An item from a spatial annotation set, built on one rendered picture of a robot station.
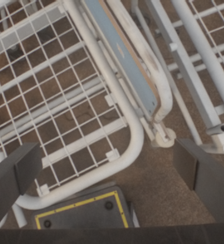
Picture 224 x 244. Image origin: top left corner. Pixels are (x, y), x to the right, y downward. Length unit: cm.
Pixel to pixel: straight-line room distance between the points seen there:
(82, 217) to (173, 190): 54
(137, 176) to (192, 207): 35
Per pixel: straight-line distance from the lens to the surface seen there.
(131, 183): 110
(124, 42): 42
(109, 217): 86
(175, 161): 17
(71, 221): 91
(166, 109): 37
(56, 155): 69
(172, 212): 115
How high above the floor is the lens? 107
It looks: 79 degrees down
